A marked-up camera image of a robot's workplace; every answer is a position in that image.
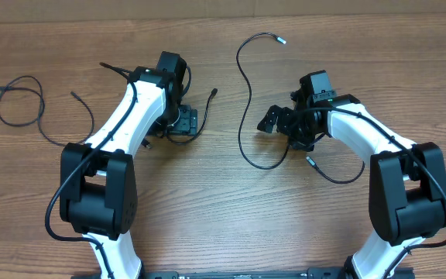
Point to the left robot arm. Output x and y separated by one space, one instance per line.
98 193

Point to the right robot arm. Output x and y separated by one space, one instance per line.
407 181

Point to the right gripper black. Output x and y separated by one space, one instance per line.
282 119

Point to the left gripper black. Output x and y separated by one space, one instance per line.
186 121

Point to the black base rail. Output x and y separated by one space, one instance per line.
242 275

